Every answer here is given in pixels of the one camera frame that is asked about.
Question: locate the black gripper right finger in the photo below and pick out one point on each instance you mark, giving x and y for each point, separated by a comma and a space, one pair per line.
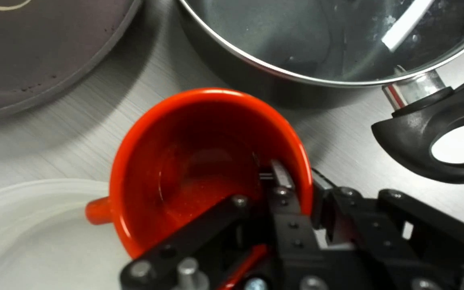
404, 242

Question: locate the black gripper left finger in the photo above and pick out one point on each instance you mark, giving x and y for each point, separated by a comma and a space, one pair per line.
289, 236

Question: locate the red plastic cup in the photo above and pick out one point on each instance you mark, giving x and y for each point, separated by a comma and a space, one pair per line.
189, 134

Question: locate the black cooking pot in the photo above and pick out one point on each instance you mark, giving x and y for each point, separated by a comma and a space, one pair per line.
404, 141

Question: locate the steel frying pan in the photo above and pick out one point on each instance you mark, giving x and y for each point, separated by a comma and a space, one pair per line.
323, 37

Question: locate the clear plastic bowl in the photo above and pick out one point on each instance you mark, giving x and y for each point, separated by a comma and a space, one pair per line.
28, 242

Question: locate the black frying pan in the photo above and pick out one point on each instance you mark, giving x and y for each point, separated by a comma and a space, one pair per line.
39, 54

